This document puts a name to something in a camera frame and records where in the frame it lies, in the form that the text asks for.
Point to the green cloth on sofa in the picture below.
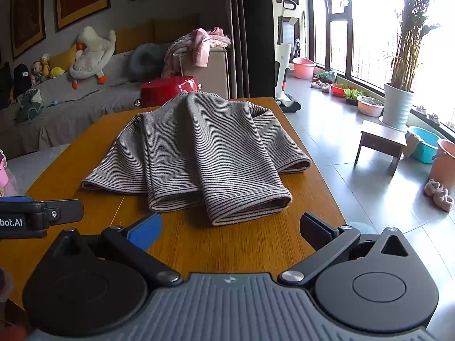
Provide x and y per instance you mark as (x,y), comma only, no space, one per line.
(30,108)

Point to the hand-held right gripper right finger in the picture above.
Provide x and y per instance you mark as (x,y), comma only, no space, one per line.
(314,231)

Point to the blue plastic basin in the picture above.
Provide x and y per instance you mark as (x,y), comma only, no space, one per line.
(424,142)

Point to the white duck plush toy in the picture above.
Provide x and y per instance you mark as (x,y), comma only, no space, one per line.
(92,57)

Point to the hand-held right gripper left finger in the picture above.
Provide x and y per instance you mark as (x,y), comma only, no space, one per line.
(144,232)

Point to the small yellow duck toy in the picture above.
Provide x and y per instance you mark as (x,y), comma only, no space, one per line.
(56,73)

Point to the pink plastic bucket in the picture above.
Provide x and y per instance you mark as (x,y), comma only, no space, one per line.
(446,160)

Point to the pink clothes pile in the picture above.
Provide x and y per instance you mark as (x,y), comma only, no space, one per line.
(199,46)

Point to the small light shoe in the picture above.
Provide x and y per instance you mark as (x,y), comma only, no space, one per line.
(316,84)
(326,88)

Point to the yellow throw cushion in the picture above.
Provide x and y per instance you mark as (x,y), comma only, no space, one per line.
(64,58)

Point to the black bag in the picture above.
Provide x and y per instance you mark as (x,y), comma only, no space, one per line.
(22,81)

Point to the small red basin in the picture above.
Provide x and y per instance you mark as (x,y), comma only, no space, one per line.
(338,90)

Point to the black window frame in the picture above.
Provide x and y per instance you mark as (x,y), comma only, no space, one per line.
(328,42)

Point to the grey neck pillow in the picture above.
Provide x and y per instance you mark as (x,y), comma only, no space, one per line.
(142,60)

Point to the green seedling tray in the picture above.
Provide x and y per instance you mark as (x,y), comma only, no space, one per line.
(354,96)

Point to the pink doll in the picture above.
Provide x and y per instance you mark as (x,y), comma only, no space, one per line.
(36,71)

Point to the pink fluffy slipper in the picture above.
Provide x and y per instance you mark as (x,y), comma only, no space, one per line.
(433,187)
(444,200)

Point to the striped knit sweater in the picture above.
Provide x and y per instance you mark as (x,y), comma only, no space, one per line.
(213,149)

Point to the green leafy bundle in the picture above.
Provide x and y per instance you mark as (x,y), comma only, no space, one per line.
(327,77)

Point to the pink toy box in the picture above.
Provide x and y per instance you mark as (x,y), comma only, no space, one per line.
(7,174)

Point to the mustard sofa back cushion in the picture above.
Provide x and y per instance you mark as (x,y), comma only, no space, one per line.
(176,28)
(135,35)

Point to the tall green potted plant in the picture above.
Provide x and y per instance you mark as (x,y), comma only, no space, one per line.
(408,42)

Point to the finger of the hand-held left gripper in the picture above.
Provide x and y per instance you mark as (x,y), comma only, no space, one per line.
(16,199)
(65,211)

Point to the beige sofa armrest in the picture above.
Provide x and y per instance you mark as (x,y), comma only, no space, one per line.
(217,74)

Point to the small wooden stool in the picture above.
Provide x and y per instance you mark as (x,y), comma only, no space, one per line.
(382,133)

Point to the white upright floor cleaner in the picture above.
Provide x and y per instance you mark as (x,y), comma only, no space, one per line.
(284,57)

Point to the pink plastic basin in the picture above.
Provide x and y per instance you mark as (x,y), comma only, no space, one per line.
(304,69)

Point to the grey covered sofa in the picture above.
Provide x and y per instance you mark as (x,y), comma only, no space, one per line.
(71,110)

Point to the red glossy round container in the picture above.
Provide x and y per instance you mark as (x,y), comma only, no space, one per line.
(167,88)

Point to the white sneaker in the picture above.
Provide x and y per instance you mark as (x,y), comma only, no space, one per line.
(434,118)
(421,109)

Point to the grey low table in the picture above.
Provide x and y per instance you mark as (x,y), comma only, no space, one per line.
(35,167)

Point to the dark curtain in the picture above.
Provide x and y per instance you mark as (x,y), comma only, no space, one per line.
(256,25)

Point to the pink planter with soil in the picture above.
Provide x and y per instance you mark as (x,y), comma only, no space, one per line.
(369,108)

